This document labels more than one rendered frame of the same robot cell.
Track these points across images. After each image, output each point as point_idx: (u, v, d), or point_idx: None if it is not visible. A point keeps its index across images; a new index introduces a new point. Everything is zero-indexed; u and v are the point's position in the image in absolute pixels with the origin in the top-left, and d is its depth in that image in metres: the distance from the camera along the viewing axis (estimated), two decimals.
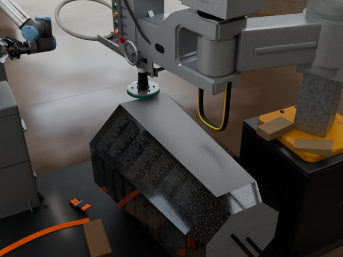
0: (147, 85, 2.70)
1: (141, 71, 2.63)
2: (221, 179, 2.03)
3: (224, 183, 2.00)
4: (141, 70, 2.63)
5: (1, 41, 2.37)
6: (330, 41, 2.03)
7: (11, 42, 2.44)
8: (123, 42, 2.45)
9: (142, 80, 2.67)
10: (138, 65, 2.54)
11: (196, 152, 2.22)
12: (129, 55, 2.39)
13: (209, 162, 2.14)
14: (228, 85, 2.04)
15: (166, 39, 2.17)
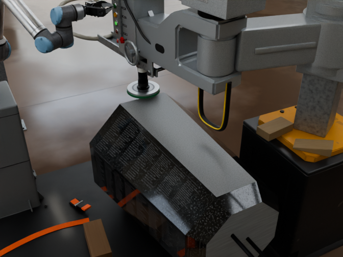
0: (147, 85, 2.70)
1: (141, 71, 2.63)
2: (221, 179, 2.03)
3: (224, 183, 2.00)
4: (141, 70, 2.63)
5: (105, 2, 2.38)
6: (330, 41, 2.03)
7: (95, 5, 2.32)
8: (123, 42, 2.45)
9: (142, 80, 2.67)
10: (138, 65, 2.55)
11: (196, 152, 2.22)
12: (129, 54, 2.39)
13: (209, 162, 2.14)
14: (228, 85, 2.04)
15: (166, 39, 2.17)
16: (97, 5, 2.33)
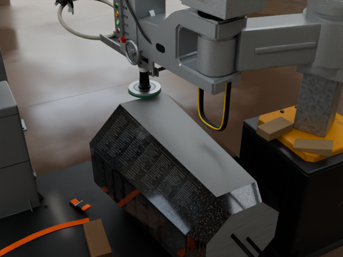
0: (148, 85, 2.71)
1: (142, 71, 2.64)
2: (221, 179, 2.03)
3: (224, 183, 2.00)
4: (143, 70, 2.63)
5: (57, 0, 3.04)
6: (330, 41, 2.03)
7: None
8: (124, 42, 2.46)
9: (143, 80, 2.68)
10: (139, 64, 2.55)
11: (196, 152, 2.22)
12: (130, 54, 2.40)
13: (209, 162, 2.14)
14: (227, 85, 2.04)
15: (166, 39, 2.18)
16: None
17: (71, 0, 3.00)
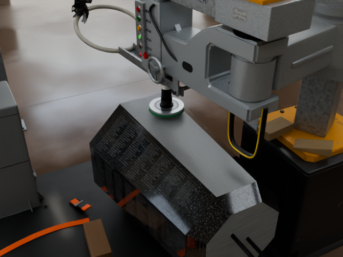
0: (171, 103, 2.50)
1: (165, 88, 2.43)
2: (221, 179, 2.03)
3: (224, 183, 2.00)
4: (165, 87, 2.43)
5: None
6: None
7: None
8: (146, 57, 2.26)
9: (166, 98, 2.47)
10: (162, 81, 2.35)
11: (196, 152, 2.22)
12: (153, 72, 2.19)
13: (209, 162, 2.14)
14: (264, 111, 1.83)
15: (195, 57, 1.97)
16: None
17: (88, 11, 2.81)
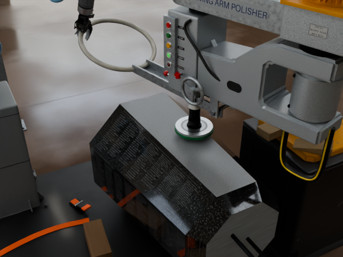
0: (199, 124, 2.31)
1: (194, 108, 2.24)
2: (221, 179, 2.03)
3: (224, 183, 2.00)
4: (195, 107, 2.23)
5: (77, 29, 2.57)
6: None
7: None
8: (179, 78, 2.05)
9: (195, 118, 2.27)
10: (194, 102, 2.15)
11: (196, 152, 2.22)
12: (190, 93, 1.99)
13: (209, 162, 2.14)
14: (332, 131, 1.69)
15: (246, 77, 1.79)
16: None
17: (92, 27, 2.55)
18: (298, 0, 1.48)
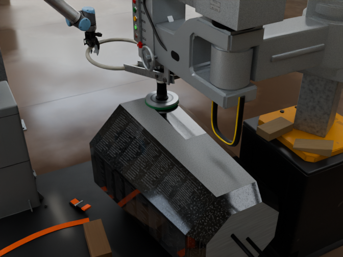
0: (165, 96, 2.64)
1: (160, 82, 2.57)
2: (221, 179, 2.03)
3: (224, 183, 2.00)
4: (160, 81, 2.57)
5: None
6: (339, 42, 2.02)
7: None
8: (141, 47, 2.39)
9: (161, 91, 2.61)
10: (157, 77, 2.49)
11: (196, 152, 2.22)
12: (145, 60, 2.32)
13: (209, 162, 2.14)
14: (241, 99, 1.92)
15: (181, 47, 2.08)
16: None
17: (98, 43, 3.15)
18: None
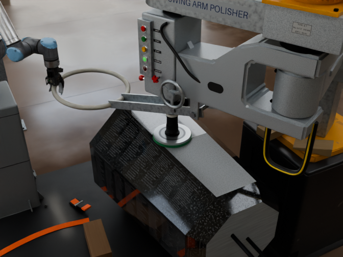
0: (177, 131, 2.30)
1: (172, 116, 2.23)
2: (221, 179, 2.03)
3: (224, 183, 2.00)
4: (173, 115, 2.22)
5: (50, 86, 2.65)
6: None
7: None
8: (157, 81, 2.01)
9: (173, 126, 2.27)
10: (174, 112, 2.14)
11: (196, 152, 2.22)
12: (170, 97, 1.96)
13: (209, 162, 2.14)
14: (315, 126, 1.73)
15: (227, 77, 1.79)
16: None
17: (63, 80, 2.62)
18: None
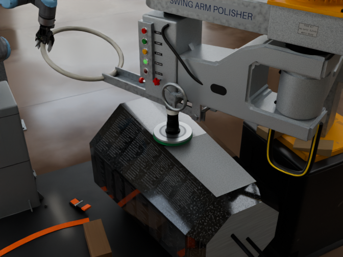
0: (178, 128, 2.27)
1: (173, 113, 2.19)
2: (221, 179, 2.03)
3: (224, 183, 2.00)
4: (173, 112, 2.19)
5: (37, 41, 2.43)
6: None
7: None
8: (158, 84, 1.99)
9: (173, 124, 2.23)
10: None
11: (196, 152, 2.22)
12: (172, 99, 1.94)
13: (209, 162, 2.14)
14: (320, 127, 1.72)
15: (231, 79, 1.78)
16: None
17: (53, 38, 2.42)
18: (285, 0, 1.48)
